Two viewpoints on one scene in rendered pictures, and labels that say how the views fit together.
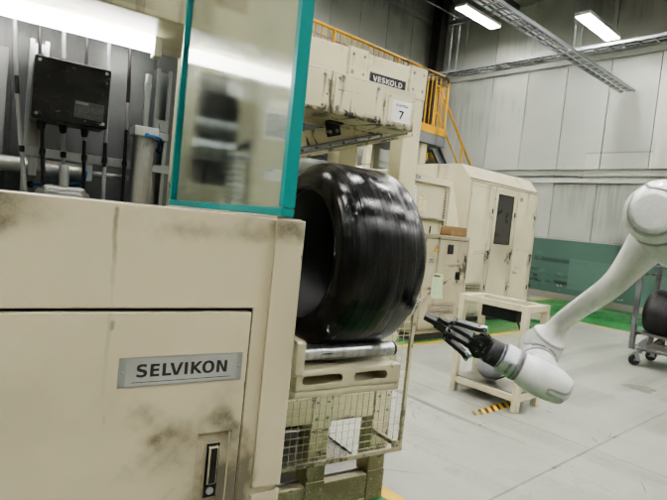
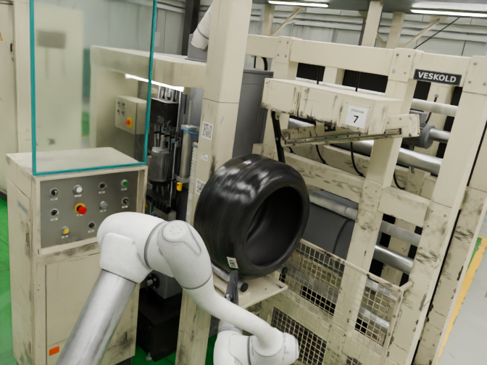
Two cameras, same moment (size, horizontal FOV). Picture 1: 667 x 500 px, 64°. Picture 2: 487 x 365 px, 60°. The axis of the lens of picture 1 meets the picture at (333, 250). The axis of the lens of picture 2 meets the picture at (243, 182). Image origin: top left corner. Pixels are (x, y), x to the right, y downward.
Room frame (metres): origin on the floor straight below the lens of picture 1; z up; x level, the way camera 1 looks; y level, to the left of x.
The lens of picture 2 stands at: (1.15, -1.78, 1.89)
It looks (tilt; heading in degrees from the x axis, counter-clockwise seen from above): 17 degrees down; 76
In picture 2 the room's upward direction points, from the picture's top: 8 degrees clockwise
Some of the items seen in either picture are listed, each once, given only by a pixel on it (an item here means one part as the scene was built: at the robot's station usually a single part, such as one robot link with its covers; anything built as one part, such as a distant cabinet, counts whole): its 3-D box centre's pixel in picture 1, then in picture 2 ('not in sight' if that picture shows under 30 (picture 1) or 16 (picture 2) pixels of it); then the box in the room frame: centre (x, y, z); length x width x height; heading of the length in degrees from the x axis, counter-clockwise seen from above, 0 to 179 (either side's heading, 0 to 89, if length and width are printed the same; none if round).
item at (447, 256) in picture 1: (425, 284); not in sight; (6.50, -1.17, 0.62); 0.91 x 0.58 x 1.25; 132
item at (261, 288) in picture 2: (317, 371); (237, 280); (1.65, 0.01, 0.80); 0.37 x 0.36 x 0.02; 33
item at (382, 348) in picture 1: (346, 350); (219, 270); (1.53, -0.07, 0.90); 0.35 x 0.05 x 0.05; 123
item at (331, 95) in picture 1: (331, 100); (326, 104); (1.96, 0.06, 1.71); 0.61 x 0.25 x 0.15; 123
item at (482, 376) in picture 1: (498, 348); not in sight; (4.19, -1.39, 0.40); 0.60 x 0.35 x 0.80; 42
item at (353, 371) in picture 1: (342, 372); (217, 282); (1.53, -0.06, 0.83); 0.36 x 0.09 x 0.06; 123
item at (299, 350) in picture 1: (269, 340); not in sight; (1.55, 0.16, 0.90); 0.40 x 0.03 x 0.10; 33
